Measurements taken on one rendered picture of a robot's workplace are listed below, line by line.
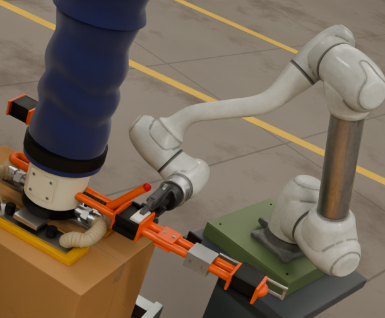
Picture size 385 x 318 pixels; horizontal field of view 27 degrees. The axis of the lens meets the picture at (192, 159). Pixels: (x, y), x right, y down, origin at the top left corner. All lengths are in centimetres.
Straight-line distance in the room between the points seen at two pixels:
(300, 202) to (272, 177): 237
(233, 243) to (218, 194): 189
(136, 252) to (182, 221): 201
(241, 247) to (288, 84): 66
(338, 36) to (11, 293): 117
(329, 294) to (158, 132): 88
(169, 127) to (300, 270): 72
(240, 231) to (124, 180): 173
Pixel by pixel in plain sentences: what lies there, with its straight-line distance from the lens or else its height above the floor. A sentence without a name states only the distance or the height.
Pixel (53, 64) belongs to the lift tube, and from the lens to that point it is 202.
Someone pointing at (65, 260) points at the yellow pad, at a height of 98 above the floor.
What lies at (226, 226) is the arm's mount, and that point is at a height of 81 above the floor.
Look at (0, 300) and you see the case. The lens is 226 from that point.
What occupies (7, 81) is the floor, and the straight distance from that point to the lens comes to 519.
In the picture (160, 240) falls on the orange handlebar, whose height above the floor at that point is 110.
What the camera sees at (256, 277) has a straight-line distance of 207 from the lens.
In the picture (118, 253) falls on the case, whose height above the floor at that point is 96.
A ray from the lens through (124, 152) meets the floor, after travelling 472.
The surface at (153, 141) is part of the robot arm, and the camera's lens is 237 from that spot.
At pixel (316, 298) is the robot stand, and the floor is 75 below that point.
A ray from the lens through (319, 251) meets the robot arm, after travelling 254.
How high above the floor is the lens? 228
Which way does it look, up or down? 28 degrees down
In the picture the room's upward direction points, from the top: 19 degrees clockwise
